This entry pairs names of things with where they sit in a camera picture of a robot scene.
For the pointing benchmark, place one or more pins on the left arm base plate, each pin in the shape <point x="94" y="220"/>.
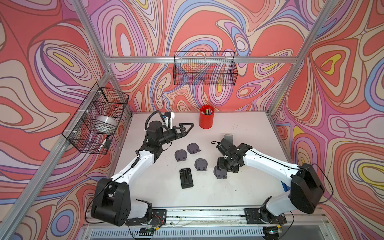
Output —
<point x="156" y="218"/>

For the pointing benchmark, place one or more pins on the red pen cup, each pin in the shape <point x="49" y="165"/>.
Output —
<point x="206" y="121"/>

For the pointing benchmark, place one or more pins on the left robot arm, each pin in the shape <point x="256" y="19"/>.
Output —
<point x="112" y="202"/>

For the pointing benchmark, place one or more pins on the back wire basket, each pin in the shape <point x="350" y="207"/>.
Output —
<point x="207" y="68"/>

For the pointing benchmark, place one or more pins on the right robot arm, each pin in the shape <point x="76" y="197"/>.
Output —
<point x="306" y="188"/>

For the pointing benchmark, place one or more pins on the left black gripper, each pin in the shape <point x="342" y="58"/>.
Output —
<point x="181" y="133"/>

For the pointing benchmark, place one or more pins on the blue stapler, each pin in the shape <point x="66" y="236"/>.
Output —
<point x="285" y="187"/>

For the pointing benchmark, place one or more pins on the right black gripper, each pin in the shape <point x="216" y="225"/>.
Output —
<point x="220" y="164"/>

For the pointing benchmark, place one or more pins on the dark grey phone stand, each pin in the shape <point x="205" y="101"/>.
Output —
<point x="229" y="138"/>

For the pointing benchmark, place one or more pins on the wire basket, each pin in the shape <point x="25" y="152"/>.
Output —
<point x="100" y="115"/>
<point x="207" y="68"/>

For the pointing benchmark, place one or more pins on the left wire basket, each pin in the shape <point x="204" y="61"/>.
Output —
<point x="100" y="115"/>

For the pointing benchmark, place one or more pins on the black rectangular phone holder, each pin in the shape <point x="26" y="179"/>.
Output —
<point x="186" y="178"/>

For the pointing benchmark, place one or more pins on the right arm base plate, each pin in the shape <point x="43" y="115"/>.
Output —
<point x="256" y="216"/>

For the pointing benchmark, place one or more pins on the silver tape roll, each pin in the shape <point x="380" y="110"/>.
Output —
<point x="104" y="125"/>

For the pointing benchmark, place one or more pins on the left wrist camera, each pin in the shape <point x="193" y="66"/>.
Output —
<point x="168" y="119"/>

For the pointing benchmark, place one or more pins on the black marker in basket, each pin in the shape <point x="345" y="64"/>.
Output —
<point x="105" y="144"/>

